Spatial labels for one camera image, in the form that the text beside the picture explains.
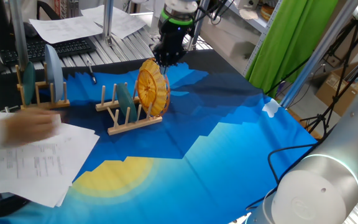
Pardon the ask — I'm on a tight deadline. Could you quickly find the black tripod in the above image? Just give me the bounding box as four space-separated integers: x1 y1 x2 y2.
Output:
300 18 358 134

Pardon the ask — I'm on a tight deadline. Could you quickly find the white lace doily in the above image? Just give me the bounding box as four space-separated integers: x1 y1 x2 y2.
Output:
239 8 260 21

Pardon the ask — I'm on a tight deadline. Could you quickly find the grey upright metal post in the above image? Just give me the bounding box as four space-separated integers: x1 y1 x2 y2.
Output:
9 0 30 72

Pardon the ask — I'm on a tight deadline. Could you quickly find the long diagonal aluminium pole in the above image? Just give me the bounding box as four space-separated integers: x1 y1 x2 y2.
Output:
280 0 358 109

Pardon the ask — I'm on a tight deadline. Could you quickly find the printed white paper sheet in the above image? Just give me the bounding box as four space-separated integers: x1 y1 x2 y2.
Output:
29 15 104 45
80 4 148 40

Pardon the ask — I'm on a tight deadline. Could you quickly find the orange woven plastic dish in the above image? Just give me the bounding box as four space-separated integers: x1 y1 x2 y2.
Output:
136 58 171 118

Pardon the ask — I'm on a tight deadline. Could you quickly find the wooden dish rack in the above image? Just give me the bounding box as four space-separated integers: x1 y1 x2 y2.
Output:
14 61 71 113
95 81 163 136

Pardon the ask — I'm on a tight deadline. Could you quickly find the black and silver pen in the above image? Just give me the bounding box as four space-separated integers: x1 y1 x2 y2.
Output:
86 59 98 85

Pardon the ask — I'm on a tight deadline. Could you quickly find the black keyboard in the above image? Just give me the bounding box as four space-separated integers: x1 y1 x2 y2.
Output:
0 36 98 67

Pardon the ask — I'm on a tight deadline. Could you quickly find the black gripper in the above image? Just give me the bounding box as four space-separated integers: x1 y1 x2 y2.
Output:
150 21 195 67

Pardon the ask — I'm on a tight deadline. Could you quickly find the labelled cardboard box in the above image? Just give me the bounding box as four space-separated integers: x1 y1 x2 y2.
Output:
314 72 358 118

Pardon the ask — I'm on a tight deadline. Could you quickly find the black computer mouse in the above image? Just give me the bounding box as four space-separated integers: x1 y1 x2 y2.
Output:
23 21 39 39

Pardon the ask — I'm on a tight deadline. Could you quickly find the green curtain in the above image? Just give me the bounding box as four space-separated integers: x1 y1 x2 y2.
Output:
245 0 339 100

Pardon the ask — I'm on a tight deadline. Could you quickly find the small metal rod tool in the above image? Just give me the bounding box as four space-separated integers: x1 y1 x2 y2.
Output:
0 105 20 114

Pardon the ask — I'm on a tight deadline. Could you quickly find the white metal shelving unit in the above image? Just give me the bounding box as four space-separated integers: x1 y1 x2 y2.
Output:
219 0 284 77

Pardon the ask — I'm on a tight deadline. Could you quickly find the blue mountain print tablecloth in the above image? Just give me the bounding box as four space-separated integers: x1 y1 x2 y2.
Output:
0 49 319 224

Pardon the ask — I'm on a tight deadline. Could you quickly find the aluminium profile post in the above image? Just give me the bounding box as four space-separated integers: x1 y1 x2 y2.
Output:
102 0 115 47

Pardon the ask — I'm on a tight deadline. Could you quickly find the thin black cable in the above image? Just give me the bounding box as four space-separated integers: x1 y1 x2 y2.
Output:
246 142 318 210

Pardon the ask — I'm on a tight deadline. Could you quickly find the person's left hand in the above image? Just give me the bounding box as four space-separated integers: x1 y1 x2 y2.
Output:
1 108 62 147

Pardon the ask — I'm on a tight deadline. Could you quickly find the dark green round plate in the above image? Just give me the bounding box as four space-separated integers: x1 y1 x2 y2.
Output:
22 61 37 106
116 82 138 123

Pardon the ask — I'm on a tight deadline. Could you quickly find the light blue round plate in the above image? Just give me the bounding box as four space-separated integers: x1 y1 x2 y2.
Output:
44 44 65 103

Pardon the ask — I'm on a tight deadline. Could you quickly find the brown round item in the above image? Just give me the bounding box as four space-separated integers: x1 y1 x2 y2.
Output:
260 4 275 22

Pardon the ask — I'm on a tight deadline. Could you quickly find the stack of printed white papers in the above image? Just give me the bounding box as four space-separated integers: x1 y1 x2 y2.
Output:
0 111 101 208

